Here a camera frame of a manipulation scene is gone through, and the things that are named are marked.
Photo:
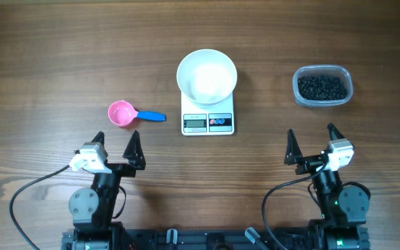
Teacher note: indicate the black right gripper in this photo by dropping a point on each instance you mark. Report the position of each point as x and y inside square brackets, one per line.
[294, 155]

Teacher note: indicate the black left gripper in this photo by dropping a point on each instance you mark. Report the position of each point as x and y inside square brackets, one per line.
[134, 160]

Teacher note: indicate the pink scoop blue handle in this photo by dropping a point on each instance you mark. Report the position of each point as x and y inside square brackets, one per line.
[122, 114]

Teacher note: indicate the black beans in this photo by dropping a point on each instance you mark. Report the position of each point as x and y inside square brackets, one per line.
[321, 88]

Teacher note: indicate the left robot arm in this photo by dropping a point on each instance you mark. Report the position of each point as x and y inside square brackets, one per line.
[92, 208]

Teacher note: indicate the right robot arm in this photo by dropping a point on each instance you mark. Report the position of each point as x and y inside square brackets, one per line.
[343, 205]

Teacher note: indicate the white digital kitchen scale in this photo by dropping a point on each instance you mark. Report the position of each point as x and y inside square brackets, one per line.
[218, 119]

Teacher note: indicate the white bowl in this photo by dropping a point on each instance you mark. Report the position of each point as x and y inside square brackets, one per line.
[206, 77]

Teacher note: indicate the clear plastic container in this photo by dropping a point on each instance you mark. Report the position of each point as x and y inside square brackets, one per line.
[331, 70]

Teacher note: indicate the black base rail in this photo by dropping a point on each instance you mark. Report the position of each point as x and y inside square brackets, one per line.
[214, 239]

